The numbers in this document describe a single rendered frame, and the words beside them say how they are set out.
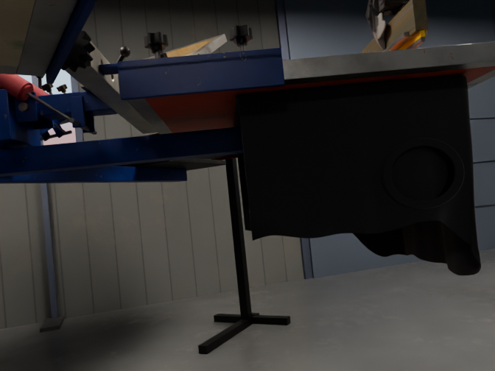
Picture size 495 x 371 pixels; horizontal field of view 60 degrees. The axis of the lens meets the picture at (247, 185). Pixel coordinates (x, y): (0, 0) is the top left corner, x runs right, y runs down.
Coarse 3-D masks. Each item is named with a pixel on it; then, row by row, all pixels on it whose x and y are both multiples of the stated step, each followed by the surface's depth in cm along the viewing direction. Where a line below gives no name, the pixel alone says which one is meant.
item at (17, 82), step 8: (0, 80) 98; (8, 80) 98; (16, 80) 98; (24, 80) 99; (0, 88) 99; (8, 88) 98; (16, 88) 98; (24, 88) 99; (32, 88) 101; (40, 88) 113; (16, 96) 99; (24, 96) 100; (32, 96) 100; (48, 104) 100; (56, 112) 100
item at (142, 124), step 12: (96, 48) 78; (96, 60) 77; (72, 72) 75; (84, 72) 76; (96, 72) 77; (84, 84) 83; (96, 84) 84; (108, 84) 84; (108, 96) 93; (120, 96) 94; (120, 108) 105; (132, 108) 106; (132, 120) 119; (144, 120) 121; (144, 132) 140
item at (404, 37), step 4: (404, 32) 96; (408, 32) 96; (400, 36) 98; (404, 36) 96; (408, 36) 96; (412, 36) 96; (396, 40) 100; (400, 40) 99; (404, 40) 99; (392, 44) 103; (396, 44) 101; (400, 44) 102; (388, 48) 105; (392, 48) 104; (396, 48) 104
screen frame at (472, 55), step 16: (432, 48) 81; (448, 48) 81; (464, 48) 81; (480, 48) 82; (288, 64) 80; (304, 64) 80; (320, 64) 80; (336, 64) 80; (352, 64) 80; (368, 64) 81; (384, 64) 81; (400, 64) 81; (416, 64) 81; (432, 64) 81; (448, 64) 81; (464, 64) 82; (480, 64) 83; (288, 80) 80; (304, 80) 82; (320, 80) 83; (480, 80) 97; (144, 112) 94; (160, 128) 115
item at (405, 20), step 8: (416, 0) 93; (424, 0) 93; (408, 8) 95; (416, 8) 93; (424, 8) 93; (400, 16) 100; (408, 16) 96; (416, 16) 93; (424, 16) 93; (392, 24) 105; (400, 24) 100; (408, 24) 96; (416, 24) 93; (424, 24) 93; (384, 32) 110; (392, 32) 105; (400, 32) 101; (416, 32) 94; (424, 32) 95; (392, 40) 106; (368, 48) 122; (376, 48) 116
